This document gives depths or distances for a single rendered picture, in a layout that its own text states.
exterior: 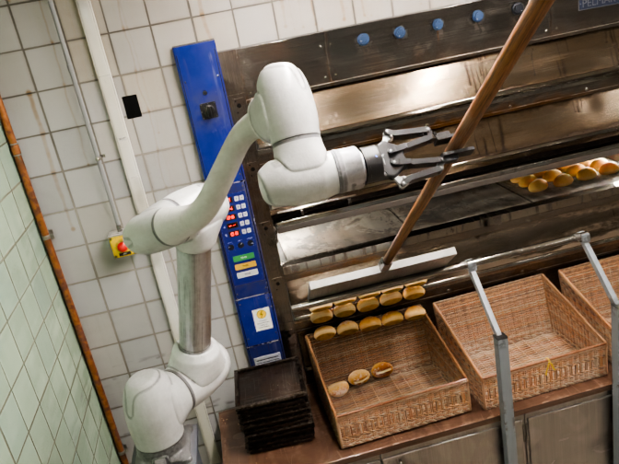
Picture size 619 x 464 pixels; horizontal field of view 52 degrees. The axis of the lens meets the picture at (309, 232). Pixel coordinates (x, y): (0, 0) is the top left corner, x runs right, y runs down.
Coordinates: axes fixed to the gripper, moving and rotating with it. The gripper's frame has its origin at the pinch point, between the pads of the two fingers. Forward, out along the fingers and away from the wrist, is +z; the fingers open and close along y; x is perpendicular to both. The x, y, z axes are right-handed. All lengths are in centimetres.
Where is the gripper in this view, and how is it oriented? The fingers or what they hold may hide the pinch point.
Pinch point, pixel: (454, 145)
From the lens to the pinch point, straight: 137.4
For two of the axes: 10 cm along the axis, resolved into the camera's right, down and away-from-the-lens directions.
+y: 2.5, 9.3, -2.9
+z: 9.7, -2.3, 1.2
